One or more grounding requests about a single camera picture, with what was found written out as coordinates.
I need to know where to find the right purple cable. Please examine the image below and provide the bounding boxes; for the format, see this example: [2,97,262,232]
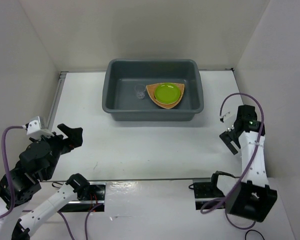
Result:
[200,92,265,230]

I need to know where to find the clear plastic cup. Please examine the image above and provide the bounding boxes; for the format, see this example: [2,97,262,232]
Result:
[134,84,146,100]

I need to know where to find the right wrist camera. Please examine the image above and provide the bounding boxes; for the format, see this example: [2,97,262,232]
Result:
[219,111,232,123]

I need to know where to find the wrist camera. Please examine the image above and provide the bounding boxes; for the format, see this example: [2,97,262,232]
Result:
[25,116,53,140]
[219,111,232,123]

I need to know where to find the orange woven triangular basket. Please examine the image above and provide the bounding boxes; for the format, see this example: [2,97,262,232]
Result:
[146,83,185,109]

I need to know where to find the purple cable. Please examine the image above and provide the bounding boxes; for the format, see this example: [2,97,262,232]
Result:
[200,92,265,230]
[0,125,106,240]

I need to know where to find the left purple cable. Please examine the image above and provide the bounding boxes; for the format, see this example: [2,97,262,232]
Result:
[0,125,106,240]

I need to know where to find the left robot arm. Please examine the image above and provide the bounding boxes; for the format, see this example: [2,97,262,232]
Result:
[0,122,91,240]

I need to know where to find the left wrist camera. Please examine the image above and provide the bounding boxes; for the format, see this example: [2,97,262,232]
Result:
[25,116,53,140]

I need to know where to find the black cable loop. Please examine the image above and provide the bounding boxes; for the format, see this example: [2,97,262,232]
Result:
[244,229,266,240]

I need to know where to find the grey plastic bin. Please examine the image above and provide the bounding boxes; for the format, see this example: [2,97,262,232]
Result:
[102,59,204,122]

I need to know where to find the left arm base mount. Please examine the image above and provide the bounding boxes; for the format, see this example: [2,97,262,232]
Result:
[59,181,106,213]

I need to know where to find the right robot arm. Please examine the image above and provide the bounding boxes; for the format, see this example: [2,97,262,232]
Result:
[219,105,278,223]

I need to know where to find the green plastic plate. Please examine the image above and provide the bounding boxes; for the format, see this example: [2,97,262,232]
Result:
[154,83,181,105]

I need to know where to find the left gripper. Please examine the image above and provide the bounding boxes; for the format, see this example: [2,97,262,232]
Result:
[31,122,84,179]

